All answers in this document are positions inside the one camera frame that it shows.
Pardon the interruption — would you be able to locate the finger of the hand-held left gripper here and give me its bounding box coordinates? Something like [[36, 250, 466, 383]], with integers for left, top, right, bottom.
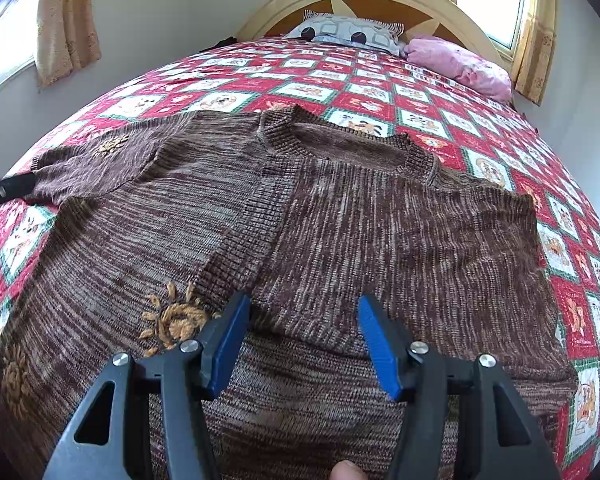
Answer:
[[0, 174, 37, 215]]

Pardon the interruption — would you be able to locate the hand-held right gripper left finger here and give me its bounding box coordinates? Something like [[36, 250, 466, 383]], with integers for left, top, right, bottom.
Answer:
[[42, 291, 251, 480]]

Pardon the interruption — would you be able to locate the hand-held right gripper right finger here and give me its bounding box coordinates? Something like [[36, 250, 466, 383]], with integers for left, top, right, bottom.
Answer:
[[357, 295, 563, 480]]

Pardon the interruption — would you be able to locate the brown knit sweater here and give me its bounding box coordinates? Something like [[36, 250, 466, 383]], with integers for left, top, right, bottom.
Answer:
[[0, 105, 581, 480]]

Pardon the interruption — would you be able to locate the person's right hand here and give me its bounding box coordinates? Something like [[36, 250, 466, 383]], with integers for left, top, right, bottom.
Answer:
[[330, 460, 368, 480]]

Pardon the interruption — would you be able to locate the bright window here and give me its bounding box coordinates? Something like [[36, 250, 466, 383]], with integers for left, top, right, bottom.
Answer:
[[457, 0, 528, 51], [0, 0, 41, 106]]

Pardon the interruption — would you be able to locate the small black object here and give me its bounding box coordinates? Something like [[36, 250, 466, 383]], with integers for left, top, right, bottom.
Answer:
[[200, 36, 237, 53]]

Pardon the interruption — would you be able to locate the red white printed blanket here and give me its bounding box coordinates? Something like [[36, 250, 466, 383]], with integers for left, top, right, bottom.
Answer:
[[0, 35, 600, 480]]

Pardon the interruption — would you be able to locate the pink pillow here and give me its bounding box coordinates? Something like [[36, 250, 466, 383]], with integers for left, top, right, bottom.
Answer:
[[404, 36, 513, 106]]

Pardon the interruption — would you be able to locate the grey patterned pillow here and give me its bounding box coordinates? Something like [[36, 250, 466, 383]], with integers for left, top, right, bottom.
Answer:
[[284, 10, 406, 56]]

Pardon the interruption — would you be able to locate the cream wooden headboard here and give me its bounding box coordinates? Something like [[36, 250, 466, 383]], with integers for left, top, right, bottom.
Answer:
[[235, 0, 506, 68]]

